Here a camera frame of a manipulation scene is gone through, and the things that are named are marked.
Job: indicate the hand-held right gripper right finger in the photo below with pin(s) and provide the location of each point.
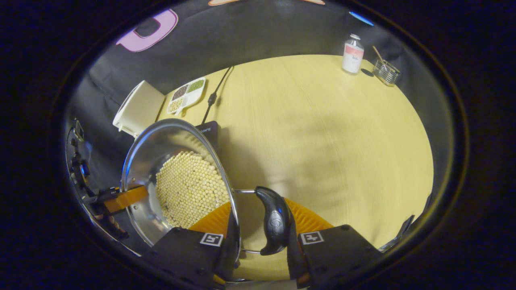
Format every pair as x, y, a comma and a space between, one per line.
294, 257

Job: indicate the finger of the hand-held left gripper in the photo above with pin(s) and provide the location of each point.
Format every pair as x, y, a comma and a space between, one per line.
127, 199

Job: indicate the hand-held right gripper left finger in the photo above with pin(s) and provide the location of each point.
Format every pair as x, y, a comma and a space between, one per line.
230, 249

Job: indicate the stainless steel pot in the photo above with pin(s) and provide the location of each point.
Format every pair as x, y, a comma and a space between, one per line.
149, 153

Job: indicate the layer of yellow beans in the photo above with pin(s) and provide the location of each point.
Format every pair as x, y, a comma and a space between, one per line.
189, 189

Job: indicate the black induction cooktop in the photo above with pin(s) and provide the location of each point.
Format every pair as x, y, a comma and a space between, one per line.
209, 131

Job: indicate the white box appliance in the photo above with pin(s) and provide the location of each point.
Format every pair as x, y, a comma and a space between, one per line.
139, 108

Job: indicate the white sectioned bean dish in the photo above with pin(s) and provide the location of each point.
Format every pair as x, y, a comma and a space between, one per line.
187, 94

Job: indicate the glass holder with wooden stick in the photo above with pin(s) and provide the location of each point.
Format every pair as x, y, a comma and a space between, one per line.
387, 72

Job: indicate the clear bottle with pink label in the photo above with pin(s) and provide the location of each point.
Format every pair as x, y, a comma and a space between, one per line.
352, 58

